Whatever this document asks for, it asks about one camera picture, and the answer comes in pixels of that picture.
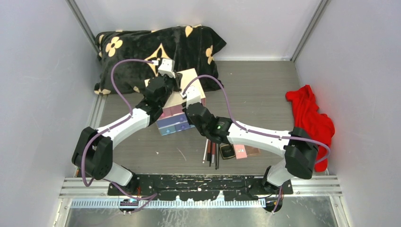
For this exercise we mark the black floral plush blanket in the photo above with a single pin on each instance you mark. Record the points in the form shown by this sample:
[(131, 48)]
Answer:
[(125, 56)]

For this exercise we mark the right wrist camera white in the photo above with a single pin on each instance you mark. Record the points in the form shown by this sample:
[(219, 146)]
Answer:
[(191, 96)]

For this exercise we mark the red makeup pencil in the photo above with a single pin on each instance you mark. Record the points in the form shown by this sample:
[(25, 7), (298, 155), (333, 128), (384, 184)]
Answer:
[(213, 153)]

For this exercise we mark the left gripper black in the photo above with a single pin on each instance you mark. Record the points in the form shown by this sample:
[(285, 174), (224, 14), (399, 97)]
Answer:
[(178, 80)]

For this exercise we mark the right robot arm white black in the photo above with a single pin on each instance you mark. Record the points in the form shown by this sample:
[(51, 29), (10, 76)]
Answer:
[(295, 147)]

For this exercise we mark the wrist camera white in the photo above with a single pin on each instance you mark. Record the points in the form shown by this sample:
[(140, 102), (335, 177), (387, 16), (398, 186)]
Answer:
[(191, 96), (166, 67)]

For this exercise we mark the white makeup pencil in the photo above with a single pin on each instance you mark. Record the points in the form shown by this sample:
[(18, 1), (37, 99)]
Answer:
[(205, 151)]

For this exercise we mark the black eyeliner pencil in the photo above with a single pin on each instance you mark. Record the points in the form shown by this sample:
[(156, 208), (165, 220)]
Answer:
[(218, 158)]

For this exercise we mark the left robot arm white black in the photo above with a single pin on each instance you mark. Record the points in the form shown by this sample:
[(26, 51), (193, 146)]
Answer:
[(94, 150)]

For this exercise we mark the aluminium slotted rail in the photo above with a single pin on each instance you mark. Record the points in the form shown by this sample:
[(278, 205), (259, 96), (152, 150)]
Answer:
[(130, 204)]

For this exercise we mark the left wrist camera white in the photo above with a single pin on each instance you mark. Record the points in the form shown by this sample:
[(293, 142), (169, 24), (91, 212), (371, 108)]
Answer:
[(166, 67)]

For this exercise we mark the pastel mini drawer organizer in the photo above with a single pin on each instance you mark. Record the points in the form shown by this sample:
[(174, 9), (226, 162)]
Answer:
[(173, 119)]

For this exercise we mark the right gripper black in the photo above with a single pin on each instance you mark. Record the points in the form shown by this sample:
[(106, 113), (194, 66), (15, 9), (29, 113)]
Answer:
[(184, 109)]

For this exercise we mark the pink square compact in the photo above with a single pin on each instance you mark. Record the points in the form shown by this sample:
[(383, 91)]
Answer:
[(240, 151)]

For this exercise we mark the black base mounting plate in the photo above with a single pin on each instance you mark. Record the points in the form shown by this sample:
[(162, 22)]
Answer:
[(201, 187)]

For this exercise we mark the brown eyeshadow palette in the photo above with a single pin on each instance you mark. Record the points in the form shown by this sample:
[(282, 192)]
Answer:
[(251, 151)]

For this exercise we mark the red cloth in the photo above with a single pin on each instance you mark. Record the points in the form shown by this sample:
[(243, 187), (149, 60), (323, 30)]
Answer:
[(306, 115)]

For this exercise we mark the black round compact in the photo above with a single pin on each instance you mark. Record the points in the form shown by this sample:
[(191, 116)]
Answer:
[(227, 151)]

